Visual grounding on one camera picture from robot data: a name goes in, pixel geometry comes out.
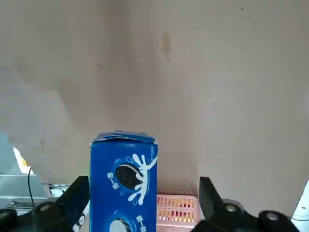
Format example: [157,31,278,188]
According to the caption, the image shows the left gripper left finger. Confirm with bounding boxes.
[0,175,90,232]

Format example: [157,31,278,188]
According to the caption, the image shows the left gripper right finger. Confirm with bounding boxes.
[190,176,301,232]

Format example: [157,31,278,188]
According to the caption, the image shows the blue cookie box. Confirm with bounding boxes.
[72,130,159,232]

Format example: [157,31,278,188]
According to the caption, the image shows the pink slotted plastic basket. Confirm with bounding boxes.
[156,193,202,229]

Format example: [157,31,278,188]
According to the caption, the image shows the white desk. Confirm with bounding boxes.
[291,178,309,219]

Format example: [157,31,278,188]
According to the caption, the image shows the black right base cable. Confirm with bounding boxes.
[27,166,36,207]

